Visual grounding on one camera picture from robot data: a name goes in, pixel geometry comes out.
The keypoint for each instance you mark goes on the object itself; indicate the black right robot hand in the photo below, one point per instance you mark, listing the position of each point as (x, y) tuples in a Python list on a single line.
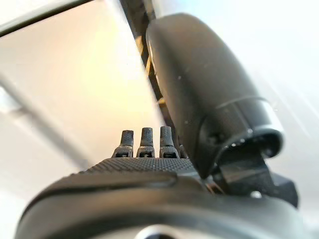
[(189, 82)]

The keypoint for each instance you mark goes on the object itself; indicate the dark framed frosted window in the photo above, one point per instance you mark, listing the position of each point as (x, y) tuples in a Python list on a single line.
[(87, 74)]

